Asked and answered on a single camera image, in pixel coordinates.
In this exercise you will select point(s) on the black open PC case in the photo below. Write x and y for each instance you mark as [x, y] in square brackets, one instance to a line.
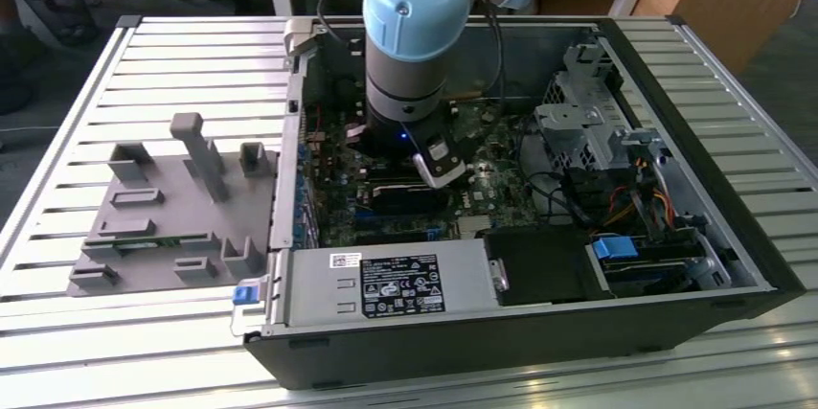
[447, 356]

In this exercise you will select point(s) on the grey metal drive bracket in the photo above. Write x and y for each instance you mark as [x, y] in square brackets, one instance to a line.
[642, 138]

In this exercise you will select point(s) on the small silver heatsink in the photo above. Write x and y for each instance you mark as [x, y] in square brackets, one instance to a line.
[475, 227]

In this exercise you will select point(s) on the green spare RAM stick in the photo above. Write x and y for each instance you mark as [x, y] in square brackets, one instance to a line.
[169, 241]

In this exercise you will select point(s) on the black graphics card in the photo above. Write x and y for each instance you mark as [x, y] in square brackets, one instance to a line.
[408, 200]

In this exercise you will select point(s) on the blue case latch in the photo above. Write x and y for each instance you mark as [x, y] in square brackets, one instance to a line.
[245, 295]

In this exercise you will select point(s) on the round coin cell battery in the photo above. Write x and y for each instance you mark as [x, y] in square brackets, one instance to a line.
[488, 116]

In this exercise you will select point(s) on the blue disk carrier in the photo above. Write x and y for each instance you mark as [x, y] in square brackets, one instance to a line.
[614, 250]

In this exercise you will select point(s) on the grey parts rack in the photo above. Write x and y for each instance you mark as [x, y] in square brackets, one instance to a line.
[179, 217]

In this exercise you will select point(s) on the black plastic fan shroud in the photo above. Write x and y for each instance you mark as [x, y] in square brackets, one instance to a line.
[543, 265]

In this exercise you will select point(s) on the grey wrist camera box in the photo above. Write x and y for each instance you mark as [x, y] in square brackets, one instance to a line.
[440, 160]

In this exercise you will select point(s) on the green motherboard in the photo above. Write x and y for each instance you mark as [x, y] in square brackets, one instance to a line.
[504, 179]

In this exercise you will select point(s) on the grey metal disk bay cage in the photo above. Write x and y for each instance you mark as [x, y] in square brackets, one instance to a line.
[575, 141]

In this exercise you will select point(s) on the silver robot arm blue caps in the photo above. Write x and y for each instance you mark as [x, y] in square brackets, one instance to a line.
[408, 21]

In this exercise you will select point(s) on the grey power supply unit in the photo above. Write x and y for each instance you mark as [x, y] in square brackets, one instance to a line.
[319, 284]

